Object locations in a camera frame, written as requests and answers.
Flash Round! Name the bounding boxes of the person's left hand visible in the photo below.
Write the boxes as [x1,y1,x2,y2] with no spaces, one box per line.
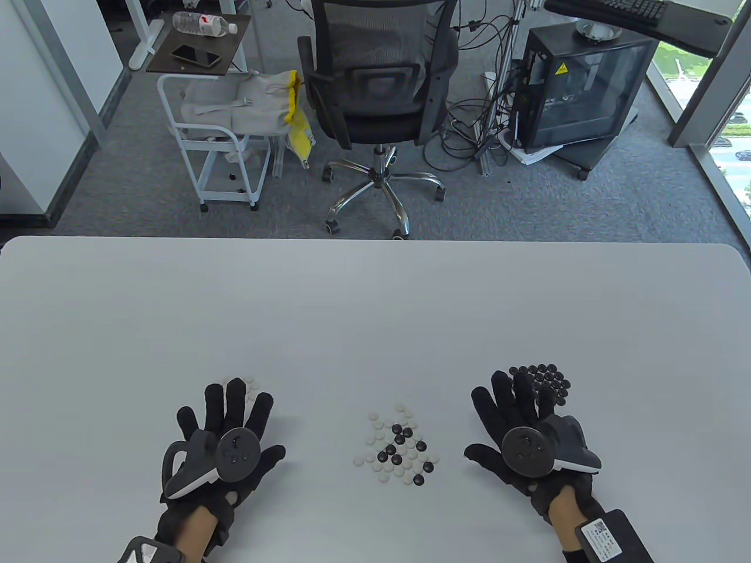
[158,377,286,552]

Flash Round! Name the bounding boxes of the person's right hand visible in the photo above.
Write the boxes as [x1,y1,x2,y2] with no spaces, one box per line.
[464,369,605,525]

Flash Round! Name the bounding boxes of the cluster of black go stones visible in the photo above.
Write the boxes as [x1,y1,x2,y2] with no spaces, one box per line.
[509,364,571,405]

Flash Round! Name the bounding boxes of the cluster of white go stones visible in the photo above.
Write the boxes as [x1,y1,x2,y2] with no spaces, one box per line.
[223,375,262,399]

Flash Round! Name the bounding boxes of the pile of mixed go stones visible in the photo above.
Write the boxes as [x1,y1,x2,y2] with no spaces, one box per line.
[354,405,441,486]

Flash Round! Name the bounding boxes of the person's right forearm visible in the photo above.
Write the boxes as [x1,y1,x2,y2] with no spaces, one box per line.
[549,487,587,552]

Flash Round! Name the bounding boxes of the black and white VR controller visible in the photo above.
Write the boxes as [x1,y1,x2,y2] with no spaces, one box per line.
[161,428,262,499]
[500,415,602,477]

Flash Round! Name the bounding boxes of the black cross-braced wrist module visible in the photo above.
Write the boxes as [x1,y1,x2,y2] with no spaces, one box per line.
[117,537,185,563]

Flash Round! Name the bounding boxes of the black labelled wrist box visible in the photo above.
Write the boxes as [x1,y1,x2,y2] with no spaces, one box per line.
[563,509,655,563]

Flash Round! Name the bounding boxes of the white papers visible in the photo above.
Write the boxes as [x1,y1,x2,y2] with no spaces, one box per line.
[502,132,564,168]

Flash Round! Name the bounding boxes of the dark rolling computer stand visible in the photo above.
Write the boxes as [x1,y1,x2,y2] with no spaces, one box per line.
[557,111,640,181]

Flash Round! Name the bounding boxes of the black computer tower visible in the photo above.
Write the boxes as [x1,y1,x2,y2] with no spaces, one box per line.
[512,25,659,154]

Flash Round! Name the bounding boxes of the white metal cart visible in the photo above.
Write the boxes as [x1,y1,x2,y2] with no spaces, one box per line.
[157,73,272,212]

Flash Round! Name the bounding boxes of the yellow plastic bag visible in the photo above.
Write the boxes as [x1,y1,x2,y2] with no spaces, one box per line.
[283,70,316,169]

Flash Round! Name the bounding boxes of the black mesh office chair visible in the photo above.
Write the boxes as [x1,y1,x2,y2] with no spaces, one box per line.
[296,0,461,240]

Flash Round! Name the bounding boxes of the grey fabric bag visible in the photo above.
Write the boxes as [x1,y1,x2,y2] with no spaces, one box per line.
[181,72,297,138]

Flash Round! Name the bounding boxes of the silver bowl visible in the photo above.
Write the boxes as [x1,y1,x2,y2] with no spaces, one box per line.
[576,18,623,43]

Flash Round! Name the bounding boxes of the black keyboard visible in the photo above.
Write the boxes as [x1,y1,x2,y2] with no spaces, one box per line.
[546,0,669,27]

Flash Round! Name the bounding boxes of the brown side table top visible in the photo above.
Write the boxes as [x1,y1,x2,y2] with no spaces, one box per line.
[147,12,252,76]

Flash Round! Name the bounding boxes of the black smartphone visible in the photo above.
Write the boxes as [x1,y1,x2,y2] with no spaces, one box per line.
[171,45,222,67]

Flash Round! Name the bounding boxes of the white desk leg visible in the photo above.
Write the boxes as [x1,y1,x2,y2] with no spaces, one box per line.
[124,0,166,71]

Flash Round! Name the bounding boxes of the clear plastic water bottle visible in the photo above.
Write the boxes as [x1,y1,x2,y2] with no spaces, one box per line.
[172,11,238,37]

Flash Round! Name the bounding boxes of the tangle of black cables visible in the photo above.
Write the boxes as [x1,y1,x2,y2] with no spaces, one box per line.
[424,0,529,174]

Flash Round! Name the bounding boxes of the aluminium frame post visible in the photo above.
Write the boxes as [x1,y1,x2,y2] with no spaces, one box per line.
[478,0,529,177]

